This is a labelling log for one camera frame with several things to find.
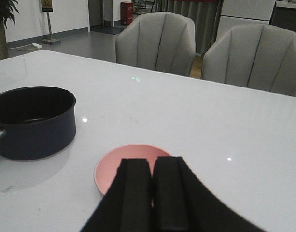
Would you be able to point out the dark grey kitchen counter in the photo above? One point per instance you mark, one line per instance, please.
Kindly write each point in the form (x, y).
(284, 14)

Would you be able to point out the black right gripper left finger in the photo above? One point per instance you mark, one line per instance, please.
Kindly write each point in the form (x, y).
(126, 206)

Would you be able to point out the right grey upholstered chair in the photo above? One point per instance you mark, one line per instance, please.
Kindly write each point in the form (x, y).
(257, 56)

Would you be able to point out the large plant in gold pot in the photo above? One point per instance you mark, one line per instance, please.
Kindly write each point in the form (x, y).
(7, 8)

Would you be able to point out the left grey upholstered chair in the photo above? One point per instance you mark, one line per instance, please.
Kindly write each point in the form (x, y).
(161, 41)

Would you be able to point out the yellow caution sign stand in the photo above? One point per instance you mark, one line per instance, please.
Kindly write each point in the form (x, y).
(47, 7)

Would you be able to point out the pink bowl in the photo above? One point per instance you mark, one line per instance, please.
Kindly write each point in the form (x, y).
(106, 168)

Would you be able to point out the red trash bin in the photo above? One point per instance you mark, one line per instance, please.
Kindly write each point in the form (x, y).
(126, 12)

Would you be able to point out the white refrigerator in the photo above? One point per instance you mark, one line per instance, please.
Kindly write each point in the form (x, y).
(236, 12)

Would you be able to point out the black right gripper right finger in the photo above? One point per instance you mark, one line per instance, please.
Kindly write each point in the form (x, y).
(183, 204)

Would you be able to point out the dark blue saucepan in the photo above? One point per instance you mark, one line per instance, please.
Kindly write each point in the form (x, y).
(36, 122)

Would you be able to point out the grey upholstered chair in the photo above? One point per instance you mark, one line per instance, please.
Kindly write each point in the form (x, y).
(161, 41)
(257, 56)

